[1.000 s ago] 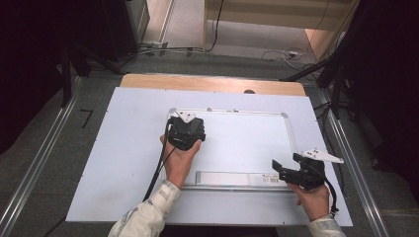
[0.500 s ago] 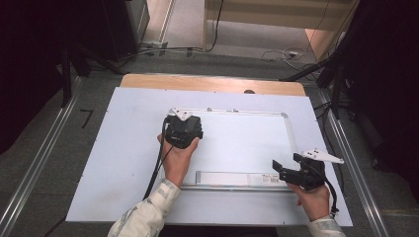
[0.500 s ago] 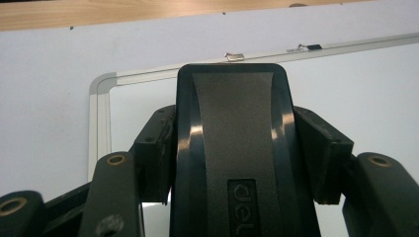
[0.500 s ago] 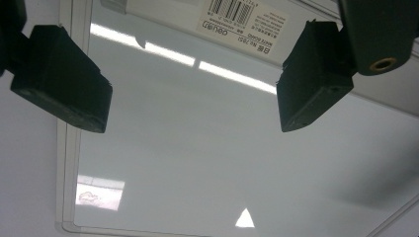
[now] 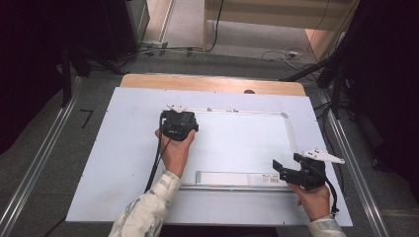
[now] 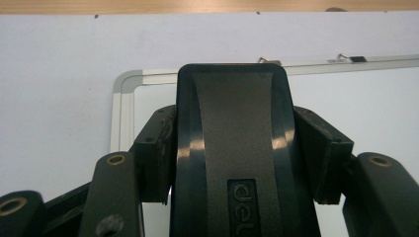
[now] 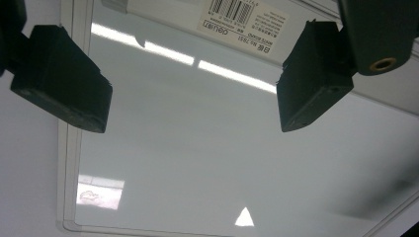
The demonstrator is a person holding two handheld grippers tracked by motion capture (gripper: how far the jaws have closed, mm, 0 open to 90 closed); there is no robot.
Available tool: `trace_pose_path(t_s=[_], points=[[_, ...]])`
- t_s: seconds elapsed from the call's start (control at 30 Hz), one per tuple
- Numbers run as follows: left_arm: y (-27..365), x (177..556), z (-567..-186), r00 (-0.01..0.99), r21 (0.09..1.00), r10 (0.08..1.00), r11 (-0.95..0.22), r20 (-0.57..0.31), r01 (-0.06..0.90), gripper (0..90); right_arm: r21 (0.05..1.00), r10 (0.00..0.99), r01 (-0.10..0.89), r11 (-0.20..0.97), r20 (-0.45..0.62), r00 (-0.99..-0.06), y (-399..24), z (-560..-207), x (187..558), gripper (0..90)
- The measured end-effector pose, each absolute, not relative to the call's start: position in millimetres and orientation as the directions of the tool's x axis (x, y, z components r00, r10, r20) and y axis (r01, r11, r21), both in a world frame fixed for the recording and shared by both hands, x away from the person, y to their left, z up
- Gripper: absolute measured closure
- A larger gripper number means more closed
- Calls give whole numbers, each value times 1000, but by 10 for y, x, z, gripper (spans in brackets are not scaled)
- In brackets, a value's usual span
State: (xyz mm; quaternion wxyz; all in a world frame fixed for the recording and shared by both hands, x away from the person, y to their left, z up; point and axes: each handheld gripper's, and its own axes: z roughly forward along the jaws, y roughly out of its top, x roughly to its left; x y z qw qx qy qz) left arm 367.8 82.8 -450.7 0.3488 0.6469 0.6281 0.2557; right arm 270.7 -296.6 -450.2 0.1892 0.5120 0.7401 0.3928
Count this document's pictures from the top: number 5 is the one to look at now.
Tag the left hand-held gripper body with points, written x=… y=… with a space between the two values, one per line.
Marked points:
x=174 y=126

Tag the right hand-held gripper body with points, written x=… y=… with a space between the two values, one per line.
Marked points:
x=309 y=174

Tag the white whiteboard with metal frame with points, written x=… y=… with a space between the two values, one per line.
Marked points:
x=237 y=144

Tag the person's right hand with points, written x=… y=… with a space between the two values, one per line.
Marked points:
x=314 y=200

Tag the person's left hand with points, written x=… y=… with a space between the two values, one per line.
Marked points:
x=176 y=154

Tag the large white board sheet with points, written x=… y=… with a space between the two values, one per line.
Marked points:
x=131 y=115

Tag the wooden table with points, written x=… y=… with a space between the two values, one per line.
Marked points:
x=197 y=84

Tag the white strip with label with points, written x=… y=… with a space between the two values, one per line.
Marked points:
x=230 y=178

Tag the black metal stand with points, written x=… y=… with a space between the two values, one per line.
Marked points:
x=67 y=79
x=336 y=89

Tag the person's dark clothing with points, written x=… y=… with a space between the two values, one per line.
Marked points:
x=217 y=232

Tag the dark cabinet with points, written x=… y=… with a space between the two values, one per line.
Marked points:
x=118 y=29

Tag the light wooden furniture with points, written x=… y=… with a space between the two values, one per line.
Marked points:
x=280 y=13

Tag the aluminium floor rail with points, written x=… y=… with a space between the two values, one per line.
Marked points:
x=355 y=171
x=39 y=151

